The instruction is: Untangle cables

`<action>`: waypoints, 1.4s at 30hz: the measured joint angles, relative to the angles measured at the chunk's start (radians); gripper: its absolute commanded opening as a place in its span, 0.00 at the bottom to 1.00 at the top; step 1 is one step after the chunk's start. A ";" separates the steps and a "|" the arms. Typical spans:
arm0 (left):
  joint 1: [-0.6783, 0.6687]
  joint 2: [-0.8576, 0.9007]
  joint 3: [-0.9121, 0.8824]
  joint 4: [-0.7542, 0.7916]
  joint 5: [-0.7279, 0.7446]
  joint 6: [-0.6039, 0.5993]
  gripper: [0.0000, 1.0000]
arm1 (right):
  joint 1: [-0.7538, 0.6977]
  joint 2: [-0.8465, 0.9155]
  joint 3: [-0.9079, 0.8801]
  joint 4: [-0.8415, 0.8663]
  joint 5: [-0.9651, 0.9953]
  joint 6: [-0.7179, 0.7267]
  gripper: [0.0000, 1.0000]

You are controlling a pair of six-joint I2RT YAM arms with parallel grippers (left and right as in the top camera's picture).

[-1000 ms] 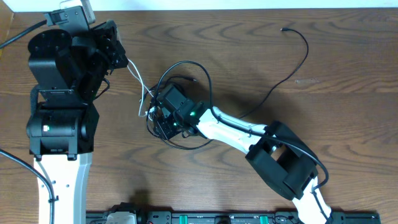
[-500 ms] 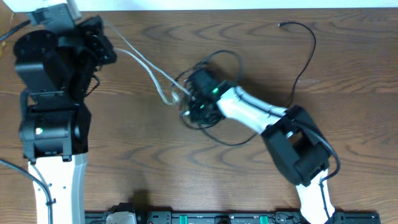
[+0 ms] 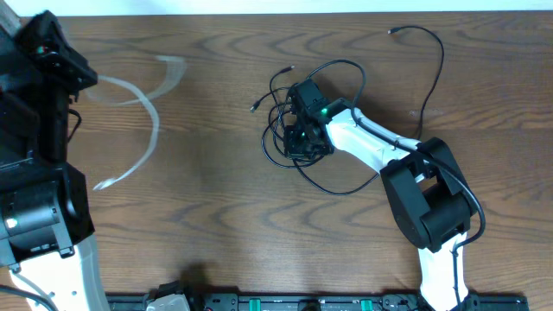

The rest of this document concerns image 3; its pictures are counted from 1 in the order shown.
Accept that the thick black cable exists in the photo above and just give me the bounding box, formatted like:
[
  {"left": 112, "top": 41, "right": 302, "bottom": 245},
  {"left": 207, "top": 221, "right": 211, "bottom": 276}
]
[{"left": 249, "top": 65, "right": 329, "bottom": 170}]

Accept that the thin black cable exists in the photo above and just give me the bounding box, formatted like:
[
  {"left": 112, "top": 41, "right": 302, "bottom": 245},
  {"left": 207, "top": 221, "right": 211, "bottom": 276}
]
[{"left": 293, "top": 25, "right": 446, "bottom": 197}]

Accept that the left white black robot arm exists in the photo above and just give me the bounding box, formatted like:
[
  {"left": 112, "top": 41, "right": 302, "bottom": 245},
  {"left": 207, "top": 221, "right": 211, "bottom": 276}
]
[{"left": 1, "top": 11, "right": 109, "bottom": 310}]

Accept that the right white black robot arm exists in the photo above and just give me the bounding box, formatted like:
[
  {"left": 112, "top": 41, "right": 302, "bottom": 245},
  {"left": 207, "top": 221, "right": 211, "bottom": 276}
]
[{"left": 284, "top": 79, "right": 485, "bottom": 310}]

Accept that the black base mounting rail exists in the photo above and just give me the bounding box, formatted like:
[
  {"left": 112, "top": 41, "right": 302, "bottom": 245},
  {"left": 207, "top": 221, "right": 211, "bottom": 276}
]
[{"left": 105, "top": 280, "right": 531, "bottom": 311}]

